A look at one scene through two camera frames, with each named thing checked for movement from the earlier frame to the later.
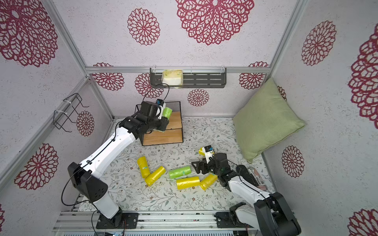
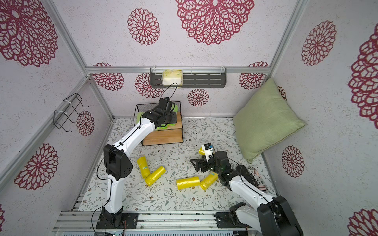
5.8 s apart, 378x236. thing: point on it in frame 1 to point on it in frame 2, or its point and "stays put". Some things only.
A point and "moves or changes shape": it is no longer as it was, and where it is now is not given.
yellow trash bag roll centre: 188,182 stays put
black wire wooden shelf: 173,132 stays put
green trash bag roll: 181,171 moves or changes shape
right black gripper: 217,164 stays put
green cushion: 263,119 stays put
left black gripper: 164,124 to 173,114
